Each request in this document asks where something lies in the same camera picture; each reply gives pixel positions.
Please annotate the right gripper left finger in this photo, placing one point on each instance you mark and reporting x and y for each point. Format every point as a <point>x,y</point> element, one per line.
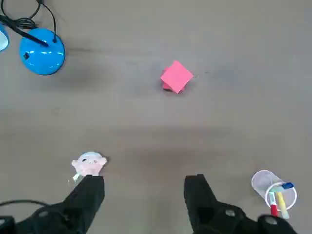
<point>83,202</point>

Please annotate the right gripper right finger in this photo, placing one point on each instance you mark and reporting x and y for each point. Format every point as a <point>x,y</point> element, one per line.
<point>202,207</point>

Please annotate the red foam block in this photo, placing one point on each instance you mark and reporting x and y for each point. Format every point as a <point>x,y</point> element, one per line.
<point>176,76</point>

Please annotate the pink plush toy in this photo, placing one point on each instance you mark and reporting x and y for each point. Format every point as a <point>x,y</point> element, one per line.
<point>89,163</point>

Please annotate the clear plastic cup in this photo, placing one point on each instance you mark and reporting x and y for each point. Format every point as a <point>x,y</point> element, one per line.
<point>260,181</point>

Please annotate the red marker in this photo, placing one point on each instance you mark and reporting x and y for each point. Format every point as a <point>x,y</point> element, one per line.
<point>273,209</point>

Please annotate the yellow marker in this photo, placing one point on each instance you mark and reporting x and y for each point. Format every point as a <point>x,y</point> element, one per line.
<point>281,202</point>

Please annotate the blue-capped marker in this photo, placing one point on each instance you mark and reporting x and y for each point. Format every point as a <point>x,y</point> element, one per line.
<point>287,185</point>

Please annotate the blue desk lamp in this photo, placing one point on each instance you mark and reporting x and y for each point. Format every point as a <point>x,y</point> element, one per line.
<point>41,58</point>

